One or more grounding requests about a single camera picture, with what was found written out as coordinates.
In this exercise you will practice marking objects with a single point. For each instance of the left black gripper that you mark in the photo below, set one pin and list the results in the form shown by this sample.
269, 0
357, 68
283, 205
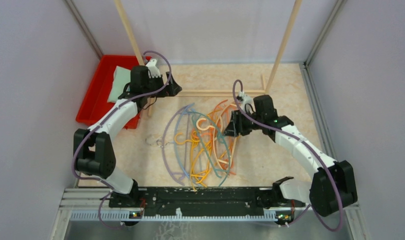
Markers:
171, 90

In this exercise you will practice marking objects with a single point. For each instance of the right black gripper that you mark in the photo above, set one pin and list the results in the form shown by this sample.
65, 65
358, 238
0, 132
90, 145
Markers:
237, 128

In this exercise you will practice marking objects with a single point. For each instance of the cream hanger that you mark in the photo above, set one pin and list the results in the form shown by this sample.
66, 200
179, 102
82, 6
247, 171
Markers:
223, 147

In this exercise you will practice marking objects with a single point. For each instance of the teal hanger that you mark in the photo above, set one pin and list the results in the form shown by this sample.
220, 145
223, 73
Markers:
224, 174

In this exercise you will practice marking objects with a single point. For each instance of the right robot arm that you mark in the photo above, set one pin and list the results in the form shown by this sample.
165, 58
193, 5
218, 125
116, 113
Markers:
332, 184

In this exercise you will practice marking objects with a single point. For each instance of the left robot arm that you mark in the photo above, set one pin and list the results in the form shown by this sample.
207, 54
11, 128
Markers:
93, 153

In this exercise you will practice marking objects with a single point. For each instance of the yellow hanger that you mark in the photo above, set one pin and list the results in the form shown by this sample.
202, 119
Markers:
199, 156
215, 167

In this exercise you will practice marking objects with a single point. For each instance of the purple hanger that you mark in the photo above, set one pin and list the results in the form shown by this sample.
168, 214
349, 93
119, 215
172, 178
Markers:
163, 144

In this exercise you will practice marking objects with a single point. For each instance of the light green cloth pouch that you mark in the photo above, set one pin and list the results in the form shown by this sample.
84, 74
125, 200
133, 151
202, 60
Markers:
121, 77

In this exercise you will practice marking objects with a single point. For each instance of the red plastic tray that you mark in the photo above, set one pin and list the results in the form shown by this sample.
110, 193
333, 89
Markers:
95, 102

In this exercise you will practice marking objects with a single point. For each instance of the wooden hanger rack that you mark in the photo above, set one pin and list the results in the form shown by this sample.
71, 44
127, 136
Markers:
266, 85

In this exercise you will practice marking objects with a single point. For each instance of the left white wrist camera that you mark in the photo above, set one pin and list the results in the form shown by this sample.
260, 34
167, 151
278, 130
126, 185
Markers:
154, 71

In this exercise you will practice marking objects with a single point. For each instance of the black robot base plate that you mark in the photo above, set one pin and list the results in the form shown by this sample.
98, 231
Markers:
202, 202

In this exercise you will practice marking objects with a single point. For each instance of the grey cable duct rail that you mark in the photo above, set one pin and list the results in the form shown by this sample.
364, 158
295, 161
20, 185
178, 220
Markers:
93, 204

